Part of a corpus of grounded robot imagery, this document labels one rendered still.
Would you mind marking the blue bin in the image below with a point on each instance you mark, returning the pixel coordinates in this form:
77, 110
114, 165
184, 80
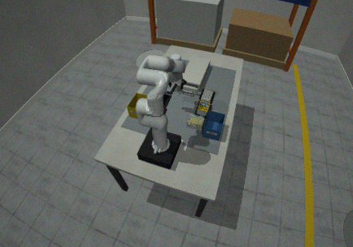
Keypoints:
214, 125

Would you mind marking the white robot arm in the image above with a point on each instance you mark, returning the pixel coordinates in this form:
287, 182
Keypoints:
150, 110

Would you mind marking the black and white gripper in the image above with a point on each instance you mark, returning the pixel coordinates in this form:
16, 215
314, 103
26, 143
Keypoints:
176, 79

